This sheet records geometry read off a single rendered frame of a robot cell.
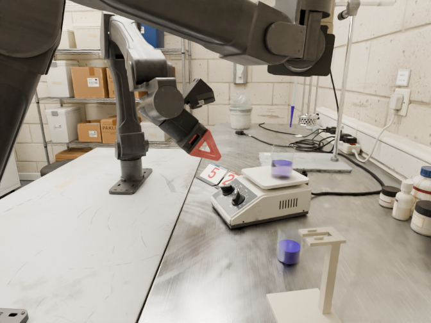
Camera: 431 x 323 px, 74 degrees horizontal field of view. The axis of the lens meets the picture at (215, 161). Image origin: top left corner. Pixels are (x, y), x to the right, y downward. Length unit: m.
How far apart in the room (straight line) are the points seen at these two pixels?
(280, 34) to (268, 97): 2.72
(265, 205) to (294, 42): 0.36
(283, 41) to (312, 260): 0.37
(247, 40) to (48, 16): 0.19
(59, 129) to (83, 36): 0.89
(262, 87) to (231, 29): 2.73
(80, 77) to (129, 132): 2.21
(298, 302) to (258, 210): 0.23
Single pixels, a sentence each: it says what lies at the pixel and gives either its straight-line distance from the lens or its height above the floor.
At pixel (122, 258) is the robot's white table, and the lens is 0.56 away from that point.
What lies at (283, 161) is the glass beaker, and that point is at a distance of 0.63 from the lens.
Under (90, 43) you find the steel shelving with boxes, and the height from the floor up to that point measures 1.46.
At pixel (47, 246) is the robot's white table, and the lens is 0.65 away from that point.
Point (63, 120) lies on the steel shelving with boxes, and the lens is 3.11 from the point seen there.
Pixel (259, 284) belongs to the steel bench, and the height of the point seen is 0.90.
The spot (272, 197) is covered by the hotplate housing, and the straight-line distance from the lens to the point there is 0.62.
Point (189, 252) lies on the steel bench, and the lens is 0.55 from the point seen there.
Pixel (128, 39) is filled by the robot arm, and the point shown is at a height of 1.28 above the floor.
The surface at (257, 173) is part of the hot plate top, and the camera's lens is 0.68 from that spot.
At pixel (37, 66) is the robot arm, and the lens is 0.29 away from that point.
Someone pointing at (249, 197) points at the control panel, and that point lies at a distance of 0.62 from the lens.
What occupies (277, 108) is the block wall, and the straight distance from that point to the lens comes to 3.10.
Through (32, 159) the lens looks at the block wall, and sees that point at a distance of 3.96.
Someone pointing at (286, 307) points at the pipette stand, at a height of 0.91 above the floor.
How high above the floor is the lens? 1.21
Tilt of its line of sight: 17 degrees down
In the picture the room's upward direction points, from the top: straight up
